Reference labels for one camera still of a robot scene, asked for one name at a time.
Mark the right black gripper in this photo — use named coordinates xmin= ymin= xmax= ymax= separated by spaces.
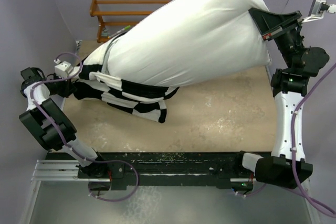
xmin=255 ymin=6 xmax=310 ymax=71

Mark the black white checkered pillowcase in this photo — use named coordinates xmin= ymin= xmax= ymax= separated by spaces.
xmin=72 ymin=33 xmax=179 ymax=123

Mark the white pillow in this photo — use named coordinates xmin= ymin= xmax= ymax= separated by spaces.
xmin=104 ymin=0 xmax=271 ymax=87

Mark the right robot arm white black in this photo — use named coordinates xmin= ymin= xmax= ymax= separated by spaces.
xmin=233 ymin=7 xmax=330 ymax=189

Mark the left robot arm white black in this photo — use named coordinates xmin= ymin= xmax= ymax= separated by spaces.
xmin=19 ymin=68 xmax=108 ymax=178

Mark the wooden shelf rack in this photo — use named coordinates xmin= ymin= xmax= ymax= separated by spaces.
xmin=89 ymin=0 xmax=171 ymax=43

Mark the green cap marker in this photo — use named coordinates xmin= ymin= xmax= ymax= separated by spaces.
xmin=110 ymin=25 xmax=131 ymax=38

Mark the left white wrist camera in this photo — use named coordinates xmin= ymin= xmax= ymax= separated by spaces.
xmin=54 ymin=59 xmax=74 ymax=79

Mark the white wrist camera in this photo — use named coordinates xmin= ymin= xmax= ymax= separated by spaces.
xmin=302 ymin=0 xmax=335 ymax=23
xmin=54 ymin=59 xmax=74 ymax=79

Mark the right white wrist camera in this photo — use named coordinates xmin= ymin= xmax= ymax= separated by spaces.
xmin=302 ymin=0 xmax=335 ymax=23

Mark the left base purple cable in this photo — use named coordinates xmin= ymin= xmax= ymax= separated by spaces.
xmin=88 ymin=163 xmax=140 ymax=203

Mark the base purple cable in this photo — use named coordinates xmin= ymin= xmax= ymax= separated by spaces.
xmin=235 ymin=182 xmax=267 ymax=199
xmin=88 ymin=163 xmax=140 ymax=203

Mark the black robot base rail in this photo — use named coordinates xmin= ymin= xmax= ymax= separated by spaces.
xmin=78 ymin=152 xmax=254 ymax=194

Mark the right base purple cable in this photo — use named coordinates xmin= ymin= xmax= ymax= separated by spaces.
xmin=235 ymin=182 xmax=267 ymax=199

